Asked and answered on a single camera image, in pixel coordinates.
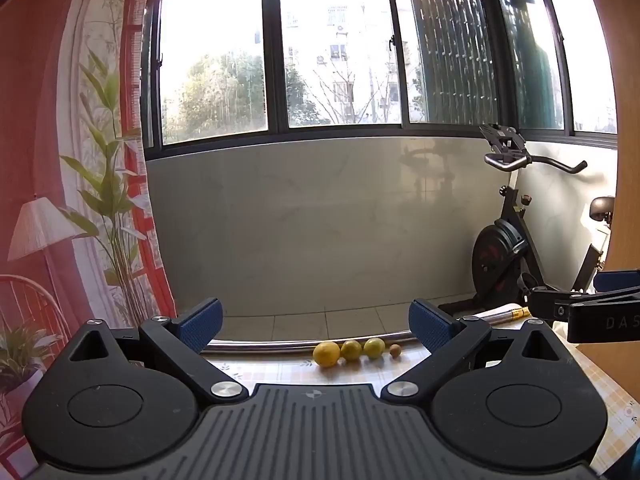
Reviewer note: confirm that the black framed window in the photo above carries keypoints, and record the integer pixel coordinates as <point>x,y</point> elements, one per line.
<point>272,60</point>

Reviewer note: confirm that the yellow lemon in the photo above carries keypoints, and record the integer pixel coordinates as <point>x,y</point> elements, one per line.
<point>326,354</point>

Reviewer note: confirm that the black exercise bike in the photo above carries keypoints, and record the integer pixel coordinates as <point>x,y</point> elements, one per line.
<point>495,255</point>

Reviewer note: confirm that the green round citrus fruit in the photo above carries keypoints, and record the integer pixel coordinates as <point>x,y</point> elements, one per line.
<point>351,350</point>
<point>374,347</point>

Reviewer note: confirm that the dark slatted window screen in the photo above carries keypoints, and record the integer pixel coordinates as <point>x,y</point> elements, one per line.
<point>450,50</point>

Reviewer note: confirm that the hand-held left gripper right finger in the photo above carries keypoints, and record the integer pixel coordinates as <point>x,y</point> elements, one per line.
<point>430,322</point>

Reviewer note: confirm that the long metal pole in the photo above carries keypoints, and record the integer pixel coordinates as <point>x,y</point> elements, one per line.
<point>280,345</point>

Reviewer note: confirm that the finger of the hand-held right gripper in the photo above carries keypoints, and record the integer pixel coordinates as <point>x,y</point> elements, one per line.
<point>617,280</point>
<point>547,305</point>

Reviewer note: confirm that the printed wall cloth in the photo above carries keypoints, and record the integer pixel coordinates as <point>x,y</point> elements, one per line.
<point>75,135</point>

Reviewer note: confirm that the checked floral tablecloth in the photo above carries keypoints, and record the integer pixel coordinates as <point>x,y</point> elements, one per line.
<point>350,375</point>

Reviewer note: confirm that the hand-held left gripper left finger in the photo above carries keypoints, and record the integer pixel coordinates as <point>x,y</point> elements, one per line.
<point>202,322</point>

